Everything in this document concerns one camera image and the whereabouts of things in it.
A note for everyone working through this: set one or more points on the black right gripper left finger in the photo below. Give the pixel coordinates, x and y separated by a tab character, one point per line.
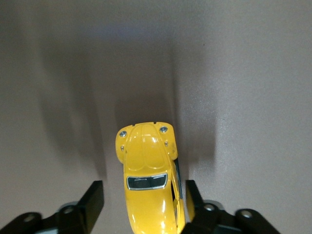
73	214

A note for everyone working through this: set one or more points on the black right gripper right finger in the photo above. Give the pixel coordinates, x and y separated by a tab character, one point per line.
219	217

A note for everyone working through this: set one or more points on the yellow beetle toy car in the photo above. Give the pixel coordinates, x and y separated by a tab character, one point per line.
148	175

